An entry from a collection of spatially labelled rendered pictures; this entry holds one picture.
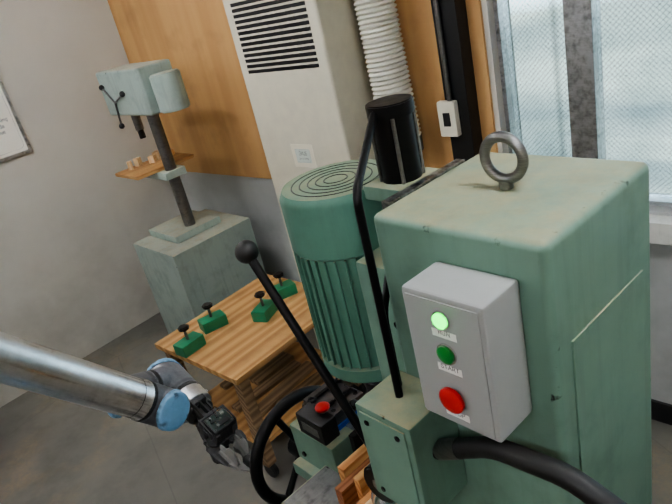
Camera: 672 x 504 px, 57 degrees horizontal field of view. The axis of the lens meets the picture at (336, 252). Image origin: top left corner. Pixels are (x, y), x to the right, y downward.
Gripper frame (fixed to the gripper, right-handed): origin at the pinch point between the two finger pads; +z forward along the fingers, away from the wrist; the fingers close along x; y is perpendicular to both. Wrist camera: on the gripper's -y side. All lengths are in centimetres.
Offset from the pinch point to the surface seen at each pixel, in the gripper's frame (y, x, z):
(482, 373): 83, -6, 51
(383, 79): 36, 121, -72
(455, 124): 25, 130, -44
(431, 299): 88, -6, 44
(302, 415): 26.3, 5.9, 11.9
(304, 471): 12.3, 3.7, 15.0
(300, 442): 17.0, 5.6, 11.6
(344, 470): 26.8, 3.3, 26.3
